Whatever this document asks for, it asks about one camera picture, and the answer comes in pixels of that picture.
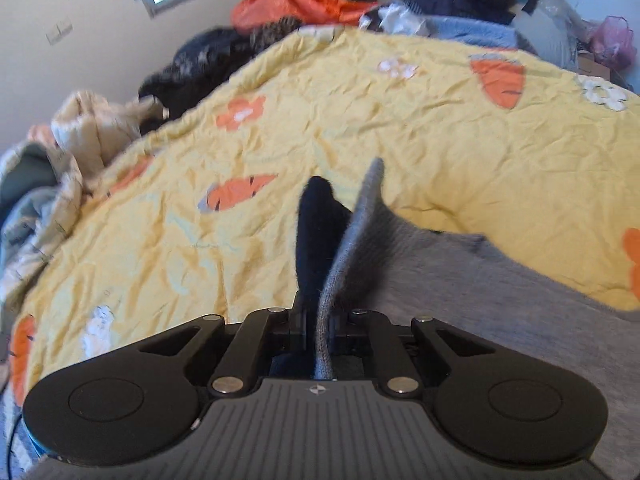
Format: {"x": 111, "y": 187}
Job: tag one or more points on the grey sweater with navy sleeves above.
{"x": 450, "y": 280}

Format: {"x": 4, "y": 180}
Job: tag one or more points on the light blue knit garment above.
{"x": 475, "y": 32}

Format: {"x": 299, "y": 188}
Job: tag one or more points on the white patterned cloth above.
{"x": 397, "y": 17}

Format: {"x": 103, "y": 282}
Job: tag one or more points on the pale patterned bedding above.
{"x": 30, "y": 220}

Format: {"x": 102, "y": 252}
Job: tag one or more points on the pink plastic bag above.
{"x": 612, "y": 40}

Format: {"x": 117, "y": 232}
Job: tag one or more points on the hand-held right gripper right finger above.
{"x": 342, "y": 332}

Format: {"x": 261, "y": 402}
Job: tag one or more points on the beige padded garment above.
{"x": 95, "y": 125}

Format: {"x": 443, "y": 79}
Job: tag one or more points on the yellow carrot-print blanket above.
{"x": 350, "y": 110}

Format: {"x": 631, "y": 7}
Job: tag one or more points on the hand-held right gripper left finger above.
{"x": 299, "y": 325}

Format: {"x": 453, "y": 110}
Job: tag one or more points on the white wall switch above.
{"x": 59, "y": 31}

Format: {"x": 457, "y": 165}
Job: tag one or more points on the leopard print cloth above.
{"x": 275, "y": 27}

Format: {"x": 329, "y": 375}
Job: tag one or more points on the dark floral garment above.
{"x": 200, "y": 62}

